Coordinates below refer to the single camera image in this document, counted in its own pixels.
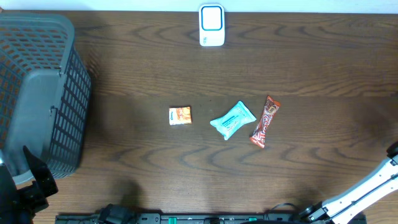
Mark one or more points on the orange small box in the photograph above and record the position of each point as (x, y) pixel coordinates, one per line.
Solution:
(180, 116)

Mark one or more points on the teal white wipes packet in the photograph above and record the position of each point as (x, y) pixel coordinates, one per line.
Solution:
(235, 118)

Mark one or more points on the red patterned packet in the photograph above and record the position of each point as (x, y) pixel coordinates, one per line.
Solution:
(259, 135)

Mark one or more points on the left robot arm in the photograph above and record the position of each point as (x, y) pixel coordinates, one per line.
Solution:
(19, 206)

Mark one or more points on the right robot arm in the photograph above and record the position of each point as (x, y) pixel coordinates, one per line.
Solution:
(342, 208)

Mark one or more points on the white barcode scanner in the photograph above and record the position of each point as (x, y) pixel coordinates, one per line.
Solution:
(211, 25)

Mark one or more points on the grey plastic mesh basket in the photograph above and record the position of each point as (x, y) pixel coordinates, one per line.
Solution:
(45, 94)

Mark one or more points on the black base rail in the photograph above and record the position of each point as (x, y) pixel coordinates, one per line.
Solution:
(155, 218)

